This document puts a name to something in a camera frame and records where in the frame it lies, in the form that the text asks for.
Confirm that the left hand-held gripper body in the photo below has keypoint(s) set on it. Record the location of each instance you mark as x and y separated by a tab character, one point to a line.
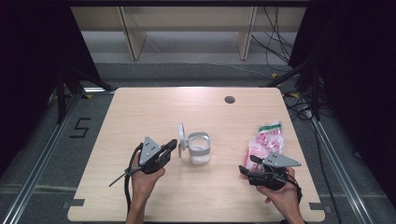
149	154

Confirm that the black metal stand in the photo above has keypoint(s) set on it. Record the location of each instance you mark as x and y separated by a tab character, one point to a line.
306	74
67	84

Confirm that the metal floor rail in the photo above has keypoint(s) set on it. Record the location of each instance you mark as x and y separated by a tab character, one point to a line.
339	174
37	168

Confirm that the light wooden shelf unit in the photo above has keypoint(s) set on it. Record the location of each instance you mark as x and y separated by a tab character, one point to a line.
186	18

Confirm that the clear jar with white lid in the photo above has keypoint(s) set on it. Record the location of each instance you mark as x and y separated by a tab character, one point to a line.
199	149

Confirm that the person's left hand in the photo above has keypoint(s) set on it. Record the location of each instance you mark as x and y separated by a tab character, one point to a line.
143	185

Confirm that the person's right hand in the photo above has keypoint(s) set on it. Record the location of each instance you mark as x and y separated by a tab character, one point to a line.
286	199

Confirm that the pink and white plastic bag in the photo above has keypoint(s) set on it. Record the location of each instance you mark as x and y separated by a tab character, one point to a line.
267	140

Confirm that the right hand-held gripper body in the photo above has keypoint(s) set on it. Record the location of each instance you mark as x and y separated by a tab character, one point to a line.
280	161

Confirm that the black curtain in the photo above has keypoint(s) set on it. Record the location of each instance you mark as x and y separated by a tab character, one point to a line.
25	77
358	77

